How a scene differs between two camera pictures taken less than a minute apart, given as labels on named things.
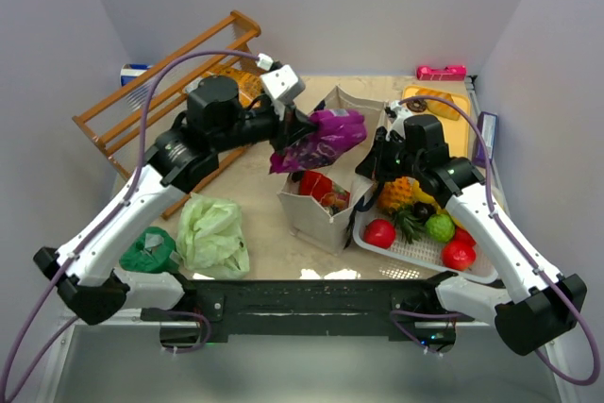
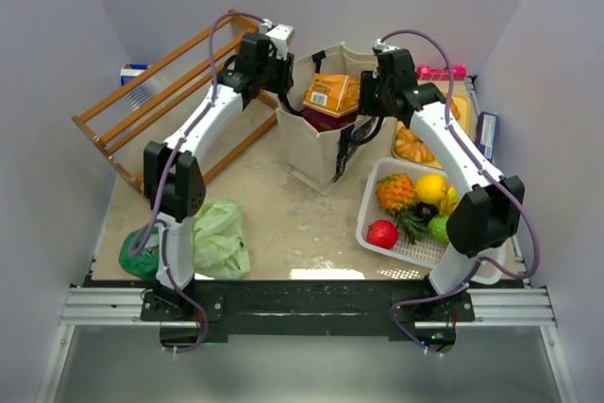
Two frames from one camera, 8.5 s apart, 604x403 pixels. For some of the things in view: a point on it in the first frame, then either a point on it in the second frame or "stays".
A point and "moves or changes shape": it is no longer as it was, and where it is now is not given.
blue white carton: (129, 71) stays
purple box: (488, 123) stays
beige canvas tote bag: (317, 203) -> (310, 155)
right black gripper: (377, 158) -> (366, 92)
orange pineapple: (396, 197) stays
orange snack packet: (249, 86) moves or changes shape
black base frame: (398, 309) stays
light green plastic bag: (209, 240) stays
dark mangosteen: (423, 210) stays
